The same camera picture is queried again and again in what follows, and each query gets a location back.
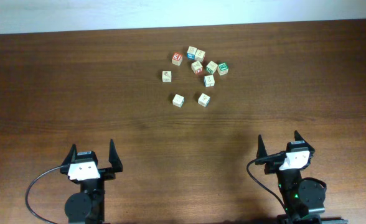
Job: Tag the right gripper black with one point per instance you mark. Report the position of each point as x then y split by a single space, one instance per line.
269 168

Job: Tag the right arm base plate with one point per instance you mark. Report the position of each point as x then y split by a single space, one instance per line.
283 219

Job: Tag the green letter B block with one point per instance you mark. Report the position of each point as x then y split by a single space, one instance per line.
222 69

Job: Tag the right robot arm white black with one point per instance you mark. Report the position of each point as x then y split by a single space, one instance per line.
302 198

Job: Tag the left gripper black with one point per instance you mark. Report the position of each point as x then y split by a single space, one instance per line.
114 161

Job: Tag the blue sided wooden block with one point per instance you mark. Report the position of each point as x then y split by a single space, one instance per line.
191 51

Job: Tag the plain picture wooden block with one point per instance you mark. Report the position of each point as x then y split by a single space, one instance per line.
199 55

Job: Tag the blue edged wooden block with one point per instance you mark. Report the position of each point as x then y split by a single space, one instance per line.
203 100

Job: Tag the red number wooden block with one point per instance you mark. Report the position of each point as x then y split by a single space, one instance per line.
177 59

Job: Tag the red sided wooden block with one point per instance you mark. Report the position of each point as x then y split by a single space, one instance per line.
196 67

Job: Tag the carrot picture wooden block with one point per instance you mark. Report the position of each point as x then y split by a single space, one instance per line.
166 76

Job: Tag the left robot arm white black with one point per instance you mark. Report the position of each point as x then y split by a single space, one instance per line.
88 205

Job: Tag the green sided wooden block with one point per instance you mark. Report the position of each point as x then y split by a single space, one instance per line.
211 67

